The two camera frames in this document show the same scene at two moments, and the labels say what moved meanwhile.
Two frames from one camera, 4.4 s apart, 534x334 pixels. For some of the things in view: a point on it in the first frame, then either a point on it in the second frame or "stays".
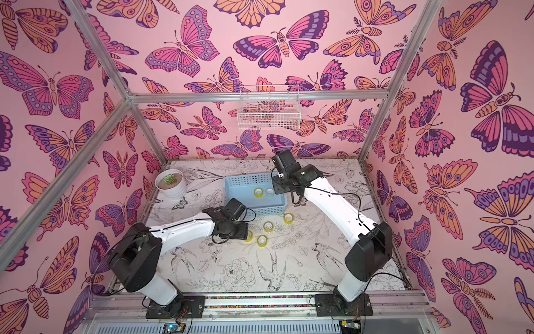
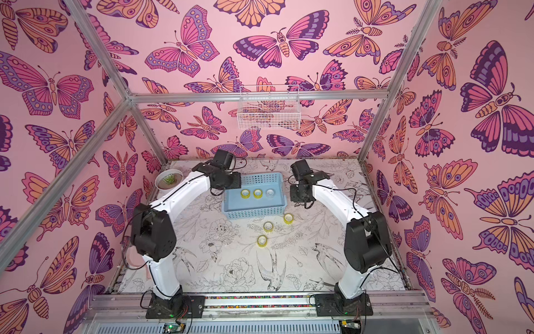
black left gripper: x=243 y=233 → x=237 y=184
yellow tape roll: x=251 y=238 → x=245 y=193
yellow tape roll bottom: x=262 y=241 stays
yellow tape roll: x=259 y=193 stays
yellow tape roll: x=268 y=226 stays
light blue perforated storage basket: x=256 y=191 stays
